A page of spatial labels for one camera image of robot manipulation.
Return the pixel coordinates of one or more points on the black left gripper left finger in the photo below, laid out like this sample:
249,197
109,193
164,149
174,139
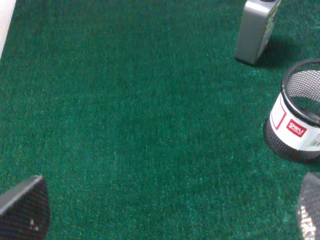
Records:
25,212

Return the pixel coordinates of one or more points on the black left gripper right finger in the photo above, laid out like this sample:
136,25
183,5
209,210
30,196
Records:
308,207

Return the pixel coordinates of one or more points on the black mesh pen holder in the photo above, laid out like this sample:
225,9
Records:
292,129

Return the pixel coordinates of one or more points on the green felt table cloth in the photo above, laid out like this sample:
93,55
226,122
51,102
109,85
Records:
142,122

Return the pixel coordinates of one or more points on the grey pump bottle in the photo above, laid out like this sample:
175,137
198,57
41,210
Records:
255,29

